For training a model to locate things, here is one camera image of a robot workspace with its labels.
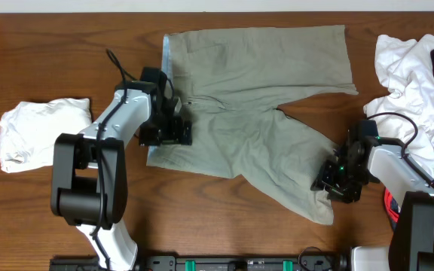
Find khaki green shorts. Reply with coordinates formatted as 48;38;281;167
147;25;356;225

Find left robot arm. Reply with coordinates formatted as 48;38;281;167
50;67;192;270

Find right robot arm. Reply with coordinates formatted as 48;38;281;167
299;120;434;270

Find red and navy garment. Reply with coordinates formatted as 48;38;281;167
384;187;434;242

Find crumpled white shirt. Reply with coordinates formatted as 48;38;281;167
363;34;434;175

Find folded white cloth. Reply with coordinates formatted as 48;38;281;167
0;98;92;173

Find black mounting rail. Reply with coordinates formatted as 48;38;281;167
49;254;350;271

